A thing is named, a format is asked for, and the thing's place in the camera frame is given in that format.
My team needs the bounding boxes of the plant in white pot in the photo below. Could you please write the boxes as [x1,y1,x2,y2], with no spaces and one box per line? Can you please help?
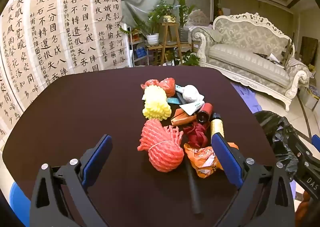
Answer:
[120,13,160,45]

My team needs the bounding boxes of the metal shelf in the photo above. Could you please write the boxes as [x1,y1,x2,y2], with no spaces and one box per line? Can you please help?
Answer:
[129,40,150,68]

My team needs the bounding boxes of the dark red wrapper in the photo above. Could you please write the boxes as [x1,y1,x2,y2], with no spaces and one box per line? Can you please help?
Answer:
[183,121,209,148]

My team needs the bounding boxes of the yellow foam net bundle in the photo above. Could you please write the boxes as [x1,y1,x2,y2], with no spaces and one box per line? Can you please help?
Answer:
[142,85,173,120]

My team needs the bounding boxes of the dark toy rifle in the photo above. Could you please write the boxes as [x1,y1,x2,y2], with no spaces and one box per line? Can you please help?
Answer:
[281,38,295,68]

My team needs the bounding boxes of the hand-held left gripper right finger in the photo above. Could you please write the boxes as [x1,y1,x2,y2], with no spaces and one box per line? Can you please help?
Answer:
[211,132,295,227]

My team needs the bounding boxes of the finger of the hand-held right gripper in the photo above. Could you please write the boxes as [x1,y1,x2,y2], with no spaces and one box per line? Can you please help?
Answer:
[311,134,320,154]
[287,134,313,165]

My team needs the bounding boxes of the small plant in decorated pot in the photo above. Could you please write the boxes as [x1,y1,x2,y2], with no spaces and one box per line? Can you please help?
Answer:
[150,0,177,24]

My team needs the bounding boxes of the low leafy plant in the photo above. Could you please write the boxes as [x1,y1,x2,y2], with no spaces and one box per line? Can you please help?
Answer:
[179,52,201,66]

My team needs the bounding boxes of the pink foam net bundle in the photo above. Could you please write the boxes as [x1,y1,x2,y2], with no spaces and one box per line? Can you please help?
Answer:
[137,119,185,173]

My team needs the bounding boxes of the brown woven board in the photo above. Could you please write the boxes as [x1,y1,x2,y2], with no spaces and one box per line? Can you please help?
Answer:
[300,36,318,66]

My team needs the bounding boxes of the row of calligraphy sheets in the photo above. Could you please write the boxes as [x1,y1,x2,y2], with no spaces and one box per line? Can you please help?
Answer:
[0,0,125,142]

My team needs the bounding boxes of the ornate armchair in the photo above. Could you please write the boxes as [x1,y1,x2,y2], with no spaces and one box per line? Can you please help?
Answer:
[186,9,213,33]

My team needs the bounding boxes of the ornate white sofa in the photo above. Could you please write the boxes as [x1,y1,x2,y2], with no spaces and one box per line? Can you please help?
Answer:
[191,12,310,112]

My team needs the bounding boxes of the orange cloth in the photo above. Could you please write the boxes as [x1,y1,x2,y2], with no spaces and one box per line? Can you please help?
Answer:
[295,191,314,221]

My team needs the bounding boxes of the loose papers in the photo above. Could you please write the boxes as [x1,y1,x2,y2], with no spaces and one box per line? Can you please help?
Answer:
[253,52,284,68]

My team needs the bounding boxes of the red plastic bag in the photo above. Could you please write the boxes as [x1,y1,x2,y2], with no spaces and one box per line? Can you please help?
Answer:
[140,77,176,98]

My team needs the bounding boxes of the purple cloth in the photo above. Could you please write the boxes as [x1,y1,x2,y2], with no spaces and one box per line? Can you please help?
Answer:
[231,82,263,114]

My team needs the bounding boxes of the wooden plant stand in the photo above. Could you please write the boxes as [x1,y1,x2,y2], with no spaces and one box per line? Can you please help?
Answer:
[147,22,191,66]

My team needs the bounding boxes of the gold cylinder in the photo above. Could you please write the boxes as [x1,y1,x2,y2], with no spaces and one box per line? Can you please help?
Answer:
[210,113,225,140]

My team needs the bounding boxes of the orange-brown paper wrapper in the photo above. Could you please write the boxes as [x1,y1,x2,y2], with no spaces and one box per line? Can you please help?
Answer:
[171,108,200,126]

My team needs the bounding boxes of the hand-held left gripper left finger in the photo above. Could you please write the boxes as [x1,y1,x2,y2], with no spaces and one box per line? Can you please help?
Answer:
[29,134,113,227]

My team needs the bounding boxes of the blue plastic chair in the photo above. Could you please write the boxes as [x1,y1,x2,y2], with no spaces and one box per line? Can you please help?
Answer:
[9,182,34,227]

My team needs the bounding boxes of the orange plastic bag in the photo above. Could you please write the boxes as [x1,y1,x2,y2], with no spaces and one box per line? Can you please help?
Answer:
[184,142,239,179]

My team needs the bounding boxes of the red cylinder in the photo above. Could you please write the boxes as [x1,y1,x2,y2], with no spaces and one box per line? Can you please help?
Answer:
[196,103,213,124]

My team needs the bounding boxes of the black rod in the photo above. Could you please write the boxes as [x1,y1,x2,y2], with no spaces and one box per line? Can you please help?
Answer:
[184,158,203,215]

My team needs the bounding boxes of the plastic storage box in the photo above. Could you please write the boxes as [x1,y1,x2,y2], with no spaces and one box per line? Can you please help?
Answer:
[299,85,320,112]

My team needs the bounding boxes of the white bag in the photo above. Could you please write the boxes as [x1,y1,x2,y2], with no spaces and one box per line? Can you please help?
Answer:
[182,85,205,104]

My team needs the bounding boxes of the tall green plant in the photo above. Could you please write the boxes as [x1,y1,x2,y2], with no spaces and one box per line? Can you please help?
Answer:
[175,0,196,43]

